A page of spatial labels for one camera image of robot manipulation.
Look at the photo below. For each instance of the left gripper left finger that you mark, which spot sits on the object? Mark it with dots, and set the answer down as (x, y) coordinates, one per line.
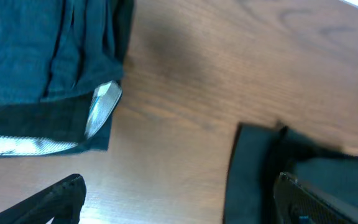
(59, 203)

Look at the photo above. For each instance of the black t-shirt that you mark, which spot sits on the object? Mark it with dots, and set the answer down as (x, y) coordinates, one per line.
(261, 154)

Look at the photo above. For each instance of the folded black garment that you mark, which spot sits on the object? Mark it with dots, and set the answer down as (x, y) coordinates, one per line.
(65, 125)

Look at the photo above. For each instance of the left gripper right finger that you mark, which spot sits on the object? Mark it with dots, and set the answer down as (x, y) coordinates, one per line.
(297, 203)

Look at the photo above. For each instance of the folded dark blue jeans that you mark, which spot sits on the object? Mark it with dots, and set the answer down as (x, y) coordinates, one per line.
(55, 49)

